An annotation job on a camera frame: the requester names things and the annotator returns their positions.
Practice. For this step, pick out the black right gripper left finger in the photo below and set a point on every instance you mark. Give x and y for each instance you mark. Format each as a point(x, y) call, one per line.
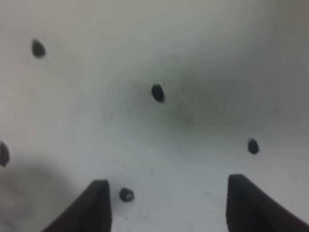
point(90, 212)

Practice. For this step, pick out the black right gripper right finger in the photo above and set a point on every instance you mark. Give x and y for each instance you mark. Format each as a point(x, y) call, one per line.
point(249, 209)

